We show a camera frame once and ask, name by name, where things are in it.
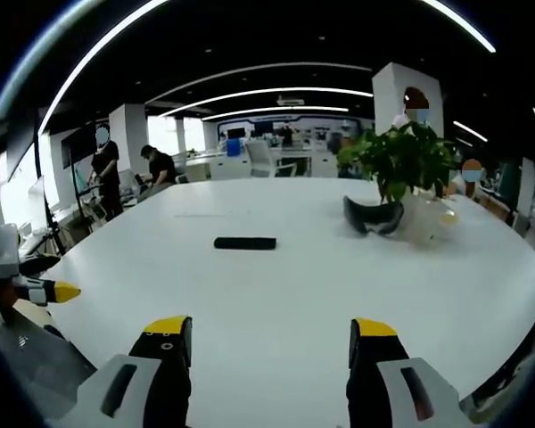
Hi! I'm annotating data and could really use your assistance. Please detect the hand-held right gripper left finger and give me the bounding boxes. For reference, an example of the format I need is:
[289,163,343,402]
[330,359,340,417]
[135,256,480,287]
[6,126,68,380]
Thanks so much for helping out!
[47,315,193,428]

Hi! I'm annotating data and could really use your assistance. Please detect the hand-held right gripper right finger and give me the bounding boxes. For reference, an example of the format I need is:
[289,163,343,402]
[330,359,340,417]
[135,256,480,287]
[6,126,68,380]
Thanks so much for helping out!
[346,317,478,428]

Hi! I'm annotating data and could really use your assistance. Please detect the black remote control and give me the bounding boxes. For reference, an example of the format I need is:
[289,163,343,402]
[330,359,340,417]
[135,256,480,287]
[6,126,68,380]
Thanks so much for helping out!
[213,236,277,251]

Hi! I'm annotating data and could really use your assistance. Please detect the black tripod stand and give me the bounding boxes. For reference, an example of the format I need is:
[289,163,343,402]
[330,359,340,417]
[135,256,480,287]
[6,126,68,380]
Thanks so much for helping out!
[31,106,68,258]

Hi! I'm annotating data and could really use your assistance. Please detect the white table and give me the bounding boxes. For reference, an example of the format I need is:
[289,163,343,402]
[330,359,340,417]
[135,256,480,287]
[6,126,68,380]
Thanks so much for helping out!
[39,177,535,428]

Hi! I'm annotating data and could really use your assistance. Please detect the black headset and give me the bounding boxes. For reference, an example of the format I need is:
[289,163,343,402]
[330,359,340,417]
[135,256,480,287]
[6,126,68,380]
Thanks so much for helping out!
[342,195,406,236]

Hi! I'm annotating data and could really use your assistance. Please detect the clear plastic bag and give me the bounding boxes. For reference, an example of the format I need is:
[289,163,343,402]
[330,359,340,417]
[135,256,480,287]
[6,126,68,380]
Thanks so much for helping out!
[399,189,463,244]

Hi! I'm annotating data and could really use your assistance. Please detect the green potted plant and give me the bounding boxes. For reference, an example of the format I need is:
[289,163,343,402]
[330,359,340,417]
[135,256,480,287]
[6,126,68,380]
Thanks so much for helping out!
[336,120,461,204]

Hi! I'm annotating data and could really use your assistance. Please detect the white office chair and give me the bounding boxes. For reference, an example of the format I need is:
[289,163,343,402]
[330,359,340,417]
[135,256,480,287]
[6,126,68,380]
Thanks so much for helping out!
[243,140,298,178]

